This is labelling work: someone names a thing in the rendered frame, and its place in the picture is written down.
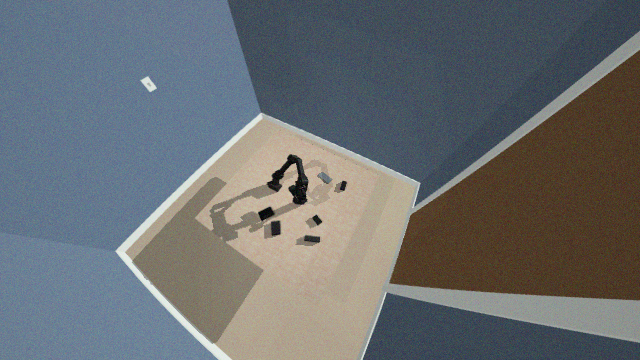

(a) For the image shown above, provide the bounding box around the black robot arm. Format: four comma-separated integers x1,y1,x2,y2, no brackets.
270,154,309,200

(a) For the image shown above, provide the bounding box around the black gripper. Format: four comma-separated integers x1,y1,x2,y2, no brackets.
288,185,307,205

